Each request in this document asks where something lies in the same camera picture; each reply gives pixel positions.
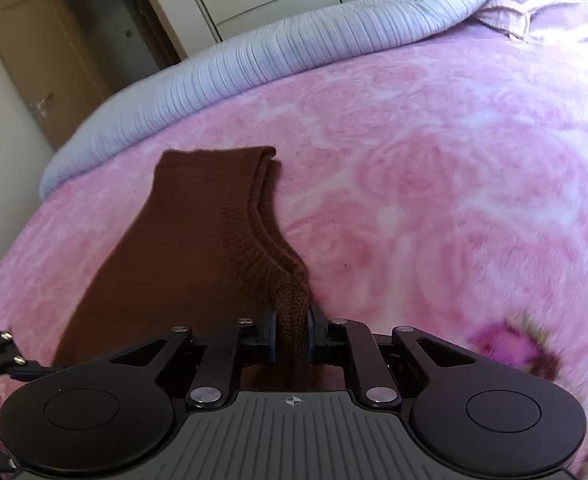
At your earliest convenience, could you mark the silver door handle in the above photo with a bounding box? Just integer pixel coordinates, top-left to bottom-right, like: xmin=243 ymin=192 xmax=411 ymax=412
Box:
xmin=28 ymin=95 xmax=54 ymax=118

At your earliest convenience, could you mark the pink pillow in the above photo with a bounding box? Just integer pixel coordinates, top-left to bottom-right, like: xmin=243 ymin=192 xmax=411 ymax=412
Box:
xmin=474 ymin=0 xmax=588 ymax=46

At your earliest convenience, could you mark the tan wooden door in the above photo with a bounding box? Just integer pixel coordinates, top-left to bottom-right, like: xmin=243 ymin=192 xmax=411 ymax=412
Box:
xmin=0 ymin=0 xmax=112 ymax=148

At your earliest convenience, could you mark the brown knitted sweater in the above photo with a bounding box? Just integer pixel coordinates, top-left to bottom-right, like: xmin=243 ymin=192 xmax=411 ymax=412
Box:
xmin=54 ymin=146 xmax=345 ymax=393

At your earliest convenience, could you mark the pink floral blanket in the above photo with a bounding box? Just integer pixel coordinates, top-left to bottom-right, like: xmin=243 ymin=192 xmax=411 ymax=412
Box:
xmin=0 ymin=0 xmax=588 ymax=480

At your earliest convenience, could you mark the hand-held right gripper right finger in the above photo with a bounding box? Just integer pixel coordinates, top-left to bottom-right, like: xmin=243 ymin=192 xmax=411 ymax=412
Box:
xmin=305 ymin=302 xmax=477 ymax=406

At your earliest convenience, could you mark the pale ribbed quilt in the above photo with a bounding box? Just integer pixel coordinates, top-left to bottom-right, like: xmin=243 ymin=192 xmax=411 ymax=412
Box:
xmin=38 ymin=0 xmax=582 ymax=201

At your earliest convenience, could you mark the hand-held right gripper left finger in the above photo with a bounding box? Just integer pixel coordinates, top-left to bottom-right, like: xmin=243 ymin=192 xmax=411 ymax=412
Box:
xmin=106 ymin=307 xmax=279 ymax=408

